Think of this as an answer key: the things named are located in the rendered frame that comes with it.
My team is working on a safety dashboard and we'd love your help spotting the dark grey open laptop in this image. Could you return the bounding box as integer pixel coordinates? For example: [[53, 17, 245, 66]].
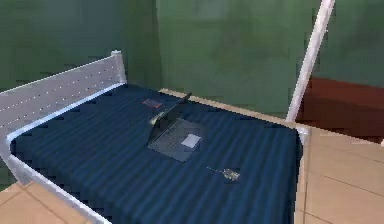
[[145, 92, 204, 163]]

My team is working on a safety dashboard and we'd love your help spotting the white bed with blue cover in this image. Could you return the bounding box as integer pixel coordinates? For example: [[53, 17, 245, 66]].
[[0, 49, 310, 224]]

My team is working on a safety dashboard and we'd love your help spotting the small grey key ring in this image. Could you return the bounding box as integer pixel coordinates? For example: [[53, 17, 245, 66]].
[[206, 166, 241, 183]]

